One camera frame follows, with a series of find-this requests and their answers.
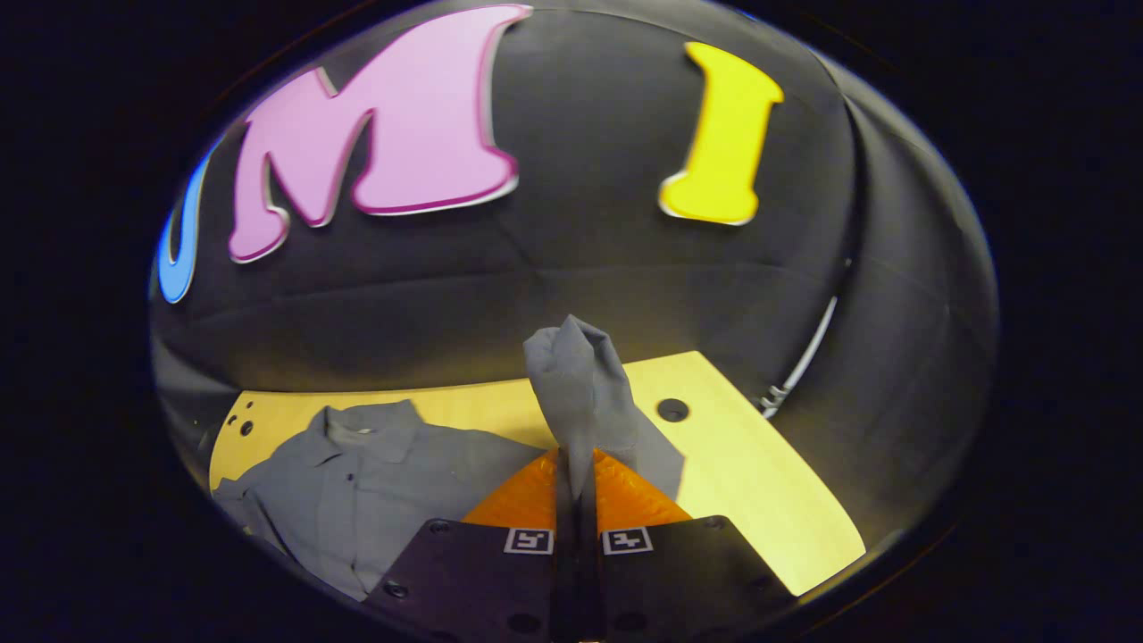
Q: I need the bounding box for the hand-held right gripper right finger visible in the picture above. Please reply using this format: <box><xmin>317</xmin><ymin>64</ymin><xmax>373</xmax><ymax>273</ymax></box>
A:
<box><xmin>579</xmin><ymin>447</ymin><xmax>796</xmax><ymax>643</ymax></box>

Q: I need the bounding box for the black backdrop cloth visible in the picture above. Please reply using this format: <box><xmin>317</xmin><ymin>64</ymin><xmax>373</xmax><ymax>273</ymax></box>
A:
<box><xmin>147</xmin><ymin>0</ymin><xmax>999</xmax><ymax>546</ymax></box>

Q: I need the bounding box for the grey collared shirt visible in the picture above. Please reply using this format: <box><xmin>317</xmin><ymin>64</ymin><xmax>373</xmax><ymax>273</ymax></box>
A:
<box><xmin>213</xmin><ymin>314</ymin><xmax>687</xmax><ymax>601</ymax></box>

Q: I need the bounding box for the white cable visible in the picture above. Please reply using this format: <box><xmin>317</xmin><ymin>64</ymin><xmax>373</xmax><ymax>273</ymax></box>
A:
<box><xmin>759</xmin><ymin>295</ymin><xmax>840</xmax><ymax>419</ymax></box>

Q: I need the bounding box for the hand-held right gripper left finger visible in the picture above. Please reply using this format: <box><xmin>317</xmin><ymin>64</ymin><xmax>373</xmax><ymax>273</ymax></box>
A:
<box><xmin>362</xmin><ymin>447</ymin><xmax>579</xmax><ymax>643</ymax></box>

